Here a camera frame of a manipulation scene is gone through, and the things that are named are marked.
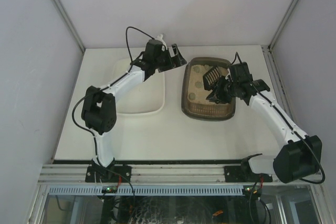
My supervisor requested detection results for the black slotted litter scoop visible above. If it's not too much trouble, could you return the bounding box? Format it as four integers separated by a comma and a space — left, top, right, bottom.
203, 66, 222, 103

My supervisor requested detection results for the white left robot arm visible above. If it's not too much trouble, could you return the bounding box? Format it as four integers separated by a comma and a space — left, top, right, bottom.
81, 38, 187, 172

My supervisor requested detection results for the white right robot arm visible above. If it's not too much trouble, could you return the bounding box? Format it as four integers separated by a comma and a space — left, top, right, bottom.
203, 62, 325, 184

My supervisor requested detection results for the beige pellet litter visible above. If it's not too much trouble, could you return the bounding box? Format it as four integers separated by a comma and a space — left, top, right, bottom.
182, 63, 236, 121

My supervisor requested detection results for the dark translucent litter box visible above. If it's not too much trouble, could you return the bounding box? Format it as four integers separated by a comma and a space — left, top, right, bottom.
181, 57, 236, 121

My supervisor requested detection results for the green clump top left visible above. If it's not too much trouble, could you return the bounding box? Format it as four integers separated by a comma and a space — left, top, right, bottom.
193, 66, 200, 73

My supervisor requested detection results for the green clump near left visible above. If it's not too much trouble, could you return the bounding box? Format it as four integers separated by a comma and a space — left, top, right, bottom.
195, 81, 203, 88

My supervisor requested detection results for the green clump lower left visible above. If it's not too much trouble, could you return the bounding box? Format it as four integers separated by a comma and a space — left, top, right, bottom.
188, 93, 196, 101

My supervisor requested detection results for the white plastic bin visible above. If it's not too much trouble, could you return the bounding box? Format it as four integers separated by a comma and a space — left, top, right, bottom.
117, 71, 165, 116

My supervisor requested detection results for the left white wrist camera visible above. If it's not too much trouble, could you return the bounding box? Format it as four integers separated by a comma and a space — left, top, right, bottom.
155, 34, 167, 49

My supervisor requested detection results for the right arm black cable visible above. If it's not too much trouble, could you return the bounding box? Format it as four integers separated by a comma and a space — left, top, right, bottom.
233, 52, 326, 184

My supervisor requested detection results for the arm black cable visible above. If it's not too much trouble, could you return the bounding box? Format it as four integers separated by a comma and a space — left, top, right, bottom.
233, 52, 326, 184
72, 26, 158, 156

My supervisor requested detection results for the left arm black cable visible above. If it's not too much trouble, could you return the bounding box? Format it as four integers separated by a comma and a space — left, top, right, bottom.
72, 26, 158, 156

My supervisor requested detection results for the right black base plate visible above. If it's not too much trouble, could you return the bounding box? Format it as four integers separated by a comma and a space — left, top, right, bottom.
224, 165, 273, 183

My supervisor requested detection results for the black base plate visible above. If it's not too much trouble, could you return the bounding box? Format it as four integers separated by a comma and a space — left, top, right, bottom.
85, 163, 132, 183
224, 165, 273, 183

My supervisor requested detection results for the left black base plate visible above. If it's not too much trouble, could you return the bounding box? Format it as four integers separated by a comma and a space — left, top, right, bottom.
85, 163, 132, 183

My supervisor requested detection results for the grey slotted cable duct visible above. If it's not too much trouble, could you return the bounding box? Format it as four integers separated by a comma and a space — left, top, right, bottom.
49, 185, 244, 196

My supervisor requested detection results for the aluminium mounting rail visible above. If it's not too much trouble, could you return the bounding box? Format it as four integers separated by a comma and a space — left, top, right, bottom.
38, 163, 323, 186

